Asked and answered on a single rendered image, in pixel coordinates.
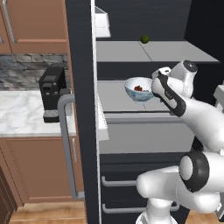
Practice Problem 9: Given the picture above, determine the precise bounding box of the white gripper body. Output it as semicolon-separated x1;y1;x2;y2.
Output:
150;66;172;81

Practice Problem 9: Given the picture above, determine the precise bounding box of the black coffee machine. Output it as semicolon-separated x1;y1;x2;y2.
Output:
38;62;72;123

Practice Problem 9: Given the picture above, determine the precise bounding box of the brown base cupboard door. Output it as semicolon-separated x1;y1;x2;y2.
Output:
0;136;86;204

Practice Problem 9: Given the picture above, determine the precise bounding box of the grey freezer drawer handle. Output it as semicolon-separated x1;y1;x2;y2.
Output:
101;202;180;214
101;175;138;188

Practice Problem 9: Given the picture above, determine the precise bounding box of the dark fridge door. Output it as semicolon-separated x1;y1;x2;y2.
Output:
64;0;102;224

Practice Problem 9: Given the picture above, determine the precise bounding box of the brown wall cupboard door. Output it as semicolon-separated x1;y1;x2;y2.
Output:
0;0;71;55

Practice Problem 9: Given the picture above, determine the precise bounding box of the dark freezer drawer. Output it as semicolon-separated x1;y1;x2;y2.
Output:
100;194;191;224
100;152;187;197

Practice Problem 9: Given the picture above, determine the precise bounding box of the white and blue bowl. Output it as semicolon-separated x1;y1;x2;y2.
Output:
123;76;155;102

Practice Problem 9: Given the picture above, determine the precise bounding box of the green lime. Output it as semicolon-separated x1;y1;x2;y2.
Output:
140;34;151;45

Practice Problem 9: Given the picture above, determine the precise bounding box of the grey fridge shelf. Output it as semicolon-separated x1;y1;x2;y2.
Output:
95;40;221;64
97;80;177;114

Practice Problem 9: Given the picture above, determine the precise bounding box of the grey fridge door handle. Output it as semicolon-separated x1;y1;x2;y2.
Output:
57;94;86;201

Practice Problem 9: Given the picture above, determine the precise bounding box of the white fridge door bin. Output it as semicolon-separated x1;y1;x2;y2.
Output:
94;5;112;39
97;93;110;143

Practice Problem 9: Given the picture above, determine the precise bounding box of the dark fridge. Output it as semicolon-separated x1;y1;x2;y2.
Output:
94;0;224;224

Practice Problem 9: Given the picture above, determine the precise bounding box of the dark brown cupboard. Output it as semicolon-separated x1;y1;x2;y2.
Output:
0;165;19;224

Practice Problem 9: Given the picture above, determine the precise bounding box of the grey cupboard door handle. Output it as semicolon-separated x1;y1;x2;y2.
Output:
2;0;18;45

